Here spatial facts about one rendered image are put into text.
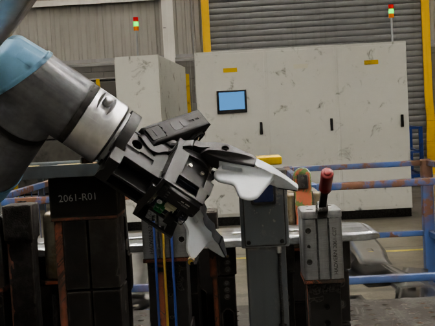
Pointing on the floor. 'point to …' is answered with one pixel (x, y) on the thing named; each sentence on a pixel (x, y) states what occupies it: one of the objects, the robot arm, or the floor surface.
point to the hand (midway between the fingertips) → (263, 220)
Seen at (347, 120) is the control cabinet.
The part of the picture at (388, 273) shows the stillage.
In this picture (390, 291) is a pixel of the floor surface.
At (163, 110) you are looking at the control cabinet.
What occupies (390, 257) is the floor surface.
